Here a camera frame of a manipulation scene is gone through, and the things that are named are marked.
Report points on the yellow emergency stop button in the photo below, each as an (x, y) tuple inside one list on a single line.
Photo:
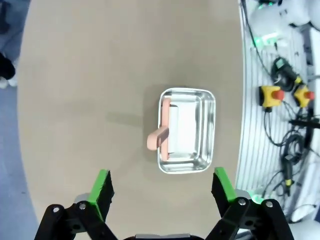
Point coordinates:
[(267, 96), (301, 96)]

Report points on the pink lint roller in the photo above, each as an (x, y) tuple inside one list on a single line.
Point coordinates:
[(165, 117)]

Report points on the rectangular stainless steel tray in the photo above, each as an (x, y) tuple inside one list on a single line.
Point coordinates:
[(205, 130)]

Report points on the white slotted mounting plate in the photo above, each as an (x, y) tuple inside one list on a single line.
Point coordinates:
[(252, 100)]

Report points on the green black connector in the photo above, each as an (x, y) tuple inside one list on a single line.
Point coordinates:
[(280, 63)]

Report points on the white shoe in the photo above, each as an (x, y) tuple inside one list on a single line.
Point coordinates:
[(10, 82)]

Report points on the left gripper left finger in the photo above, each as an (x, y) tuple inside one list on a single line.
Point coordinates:
[(100, 192)]

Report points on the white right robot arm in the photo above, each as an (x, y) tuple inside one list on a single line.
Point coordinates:
[(265, 22)]

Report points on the dark grey trouser leg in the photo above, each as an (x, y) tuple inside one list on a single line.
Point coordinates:
[(12, 15)]

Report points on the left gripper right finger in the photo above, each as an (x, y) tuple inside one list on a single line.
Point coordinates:
[(223, 190)]

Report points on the black metal rod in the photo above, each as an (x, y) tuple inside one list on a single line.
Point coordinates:
[(302, 123)]

